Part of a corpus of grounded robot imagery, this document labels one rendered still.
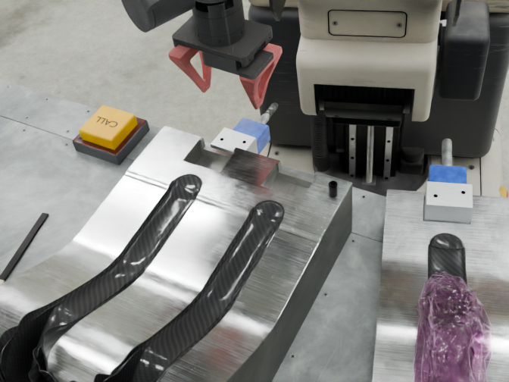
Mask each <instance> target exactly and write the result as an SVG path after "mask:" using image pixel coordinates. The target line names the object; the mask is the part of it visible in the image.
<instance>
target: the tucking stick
mask: <svg viewBox="0 0 509 382"><path fill-rule="evenodd" d="M47 217H48V214H47V213H42V214H41V215H40V216H39V218H38V220H37V221H36V223H35V224H34V225H33V227H32V229H31V230H30V232H29V233H28V234H27V236H26V238H25V239H24V241H23V242H22V243H21V245H20V247H19V248H18V250H17V251H16V252H15V254H14V256H13V257H12V259H11V260H10V261H9V263H8V265H7V266H6V268H5V269H4V270H3V272H2V273H1V275H0V285H1V284H3V283H4V282H5V281H6V280H7V278H8V276H9V275H10V273H11V272H12V271H13V269H14V267H15V266H16V264H17V263H18V261H19V260H20V258H21V256H22V255H23V254H24V252H25V251H26V249H27V247H28V246H29V244H30V243H31V242H32V240H33V238H34V237H35V235H36V234H37V233H38V231H39V229H40V228H41V226H42V225H43V224H44V222H45V220H46V219H47Z"/></svg>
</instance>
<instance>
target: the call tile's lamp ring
mask: <svg viewBox="0 0 509 382"><path fill-rule="evenodd" d="M136 120H137V121H138V122H139V123H138V125H137V126H136V127H135V128H134V129H133V130H132V132H131V133H130V134H129V135H128V136H127V137H126V139H125V140H124V141H123V142H122V143H121V144H120V145H119V146H118V147H117V148H116V149H115V150H112V149H108V148H105V147H103V146H98V145H96V144H93V143H90V142H87V141H84V140H81V139H80V137H81V135H80V134H78V135H77V136H76V137H75V138H74V139H73V142H77V143H79V144H82V145H85V146H88V147H91V148H94V149H97V150H100V151H103V152H107V153H110V154H112V155H117V153H118V152H119V151H120V150H121V149H122V148H123V147H124V146H125V145H126V144H127V143H128V141H129V140H130V139H131V138H132V137H133V136H134V134H135V133H136V132H137V131H138V130H139V128H140V127H141V126H142V125H143V124H144V123H145V122H146V120H144V119H141V118H139V117H136Z"/></svg>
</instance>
